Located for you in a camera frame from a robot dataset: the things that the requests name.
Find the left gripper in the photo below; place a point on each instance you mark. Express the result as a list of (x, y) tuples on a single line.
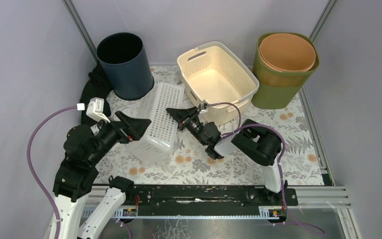
[(123, 128)]

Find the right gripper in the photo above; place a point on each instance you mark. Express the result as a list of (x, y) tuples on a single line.
[(182, 115)]

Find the white perforated basket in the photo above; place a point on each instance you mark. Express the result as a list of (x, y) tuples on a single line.
[(157, 142)]

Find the cream perforated basket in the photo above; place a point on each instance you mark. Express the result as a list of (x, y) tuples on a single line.
[(213, 74)]

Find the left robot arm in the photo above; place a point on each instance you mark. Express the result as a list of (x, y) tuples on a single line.
[(77, 173)]

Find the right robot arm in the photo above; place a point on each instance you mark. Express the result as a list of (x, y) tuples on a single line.
[(261, 143)]

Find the black cloth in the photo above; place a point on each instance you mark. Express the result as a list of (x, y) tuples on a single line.
[(97, 86)]

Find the dark blue round bin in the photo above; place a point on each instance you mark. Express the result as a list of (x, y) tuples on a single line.
[(124, 60)]

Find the green mesh waste bin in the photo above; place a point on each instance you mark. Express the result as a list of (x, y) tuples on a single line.
[(277, 89)]

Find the orange inner bucket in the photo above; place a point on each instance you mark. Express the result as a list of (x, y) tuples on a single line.
[(286, 52)]

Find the floral patterned mat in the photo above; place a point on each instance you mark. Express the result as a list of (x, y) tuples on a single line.
[(187, 162)]

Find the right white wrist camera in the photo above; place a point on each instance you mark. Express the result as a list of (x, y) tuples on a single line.
[(202, 108)]

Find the aluminium frame rail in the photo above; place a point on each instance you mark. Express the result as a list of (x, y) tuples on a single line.
[(86, 217)]

